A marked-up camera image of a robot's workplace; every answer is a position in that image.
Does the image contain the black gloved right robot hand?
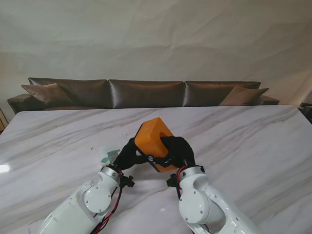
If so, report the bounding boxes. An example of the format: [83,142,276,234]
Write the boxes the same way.
[156,136,195,169]

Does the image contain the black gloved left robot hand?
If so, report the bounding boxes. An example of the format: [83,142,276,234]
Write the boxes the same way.
[114,137,159,171]

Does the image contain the white soft tissue pack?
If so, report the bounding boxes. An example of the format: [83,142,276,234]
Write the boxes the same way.
[98,145,121,164]

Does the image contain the orange plastic tissue box cover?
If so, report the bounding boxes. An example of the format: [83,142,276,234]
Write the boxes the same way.
[135,117,175,173]

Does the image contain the brown leather sofa back cushion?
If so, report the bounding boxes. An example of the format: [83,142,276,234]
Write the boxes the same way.
[108,79,185,109]
[28,77,109,108]
[184,80,261,107]

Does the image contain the brown satin throw pillow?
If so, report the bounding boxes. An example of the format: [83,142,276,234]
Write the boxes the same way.
[21,83,74,105]
[219,85,270,106]

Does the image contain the brown leather sofa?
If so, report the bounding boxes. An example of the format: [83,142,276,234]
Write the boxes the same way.
[6,77,280,115]

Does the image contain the dark side furniture piece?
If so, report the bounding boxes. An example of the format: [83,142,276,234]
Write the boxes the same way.
[298,92,312,122]

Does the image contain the wooden furniture piece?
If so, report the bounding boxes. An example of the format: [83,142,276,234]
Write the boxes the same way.
[0,107,7,131]

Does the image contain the red black right arm cable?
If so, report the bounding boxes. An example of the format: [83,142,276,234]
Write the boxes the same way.
[175,167,186,195]

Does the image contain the red black arm cable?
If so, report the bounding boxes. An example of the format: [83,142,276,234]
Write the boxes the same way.
[92,170,123,234]
[175,167,186,195]

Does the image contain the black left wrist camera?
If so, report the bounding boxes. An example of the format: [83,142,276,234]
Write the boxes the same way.
[120,174,136,188]

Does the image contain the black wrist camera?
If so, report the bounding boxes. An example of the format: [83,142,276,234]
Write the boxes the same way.
[166,173,180,188]
[120,174,136,188]

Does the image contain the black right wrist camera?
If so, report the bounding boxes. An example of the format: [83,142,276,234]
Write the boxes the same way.
[166,173,180,188]

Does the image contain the red black left arm cable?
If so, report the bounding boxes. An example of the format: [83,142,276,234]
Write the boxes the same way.
[92,170,123,234]

